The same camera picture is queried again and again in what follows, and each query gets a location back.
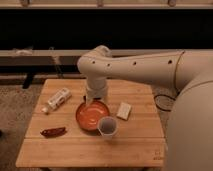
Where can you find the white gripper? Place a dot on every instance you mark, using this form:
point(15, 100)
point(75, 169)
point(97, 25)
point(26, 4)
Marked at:
point(93, 94)

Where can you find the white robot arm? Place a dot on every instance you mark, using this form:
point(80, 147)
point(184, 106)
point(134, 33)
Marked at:
point(190, 72)

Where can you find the white ceramic cup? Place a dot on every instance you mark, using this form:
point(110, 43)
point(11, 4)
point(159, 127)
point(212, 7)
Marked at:
point(107, 126)

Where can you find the orange round bowl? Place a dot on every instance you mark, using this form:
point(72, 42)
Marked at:
point(87, 116)

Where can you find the white plastic bottle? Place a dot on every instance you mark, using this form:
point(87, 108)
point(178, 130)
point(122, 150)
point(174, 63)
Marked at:
point(55, 101)

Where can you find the dark red chili pepper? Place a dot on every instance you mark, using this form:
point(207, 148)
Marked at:
point(53, 132)

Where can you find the black metal stand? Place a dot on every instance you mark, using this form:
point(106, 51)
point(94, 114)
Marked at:
point(28, 80)

